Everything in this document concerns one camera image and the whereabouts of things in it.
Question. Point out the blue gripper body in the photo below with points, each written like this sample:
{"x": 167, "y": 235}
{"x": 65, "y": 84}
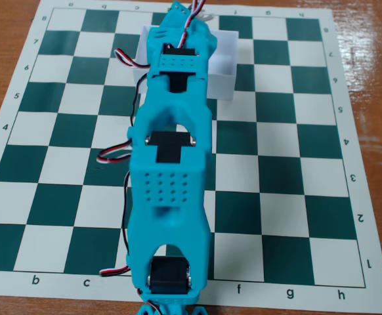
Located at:
{"x": 200, "y": 31}

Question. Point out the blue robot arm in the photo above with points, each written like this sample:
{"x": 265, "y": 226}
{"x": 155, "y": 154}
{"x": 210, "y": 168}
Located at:
{"x": 168, "y": 213}

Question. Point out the white rectangular open box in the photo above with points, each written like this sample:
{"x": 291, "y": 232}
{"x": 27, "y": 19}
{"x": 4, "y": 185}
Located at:
{"x": 224, "y": 82}

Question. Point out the green and cream chessboard mat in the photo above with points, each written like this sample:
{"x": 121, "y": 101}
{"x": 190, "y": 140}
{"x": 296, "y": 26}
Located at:
{"x": 79, "y": 197}

